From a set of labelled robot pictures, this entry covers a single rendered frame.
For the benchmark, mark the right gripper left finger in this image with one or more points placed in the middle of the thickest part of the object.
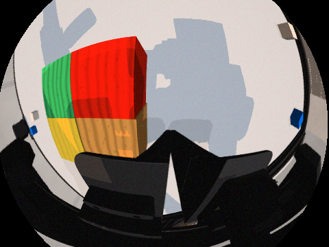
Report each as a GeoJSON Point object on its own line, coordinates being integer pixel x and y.
{"type": "Point", "coordinates": [146, 177]}

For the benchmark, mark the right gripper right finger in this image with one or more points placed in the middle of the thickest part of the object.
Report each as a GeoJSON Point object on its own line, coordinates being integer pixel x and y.
{"type": "Point", "coordinates": [199, 173]}

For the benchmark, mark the small beige cube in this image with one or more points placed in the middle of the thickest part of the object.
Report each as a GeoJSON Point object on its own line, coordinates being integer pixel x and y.
{"type": "Point", "coordinates": [34, 115]}

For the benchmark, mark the red cube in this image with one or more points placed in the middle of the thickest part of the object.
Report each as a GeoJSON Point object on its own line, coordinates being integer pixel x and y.
{"type": "Point", "coordinates": [108, 79]}

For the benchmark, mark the yellow cube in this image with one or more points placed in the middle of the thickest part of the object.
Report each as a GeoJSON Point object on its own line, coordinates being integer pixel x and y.
{"type": "Point", "coordinates": [66, 135]}

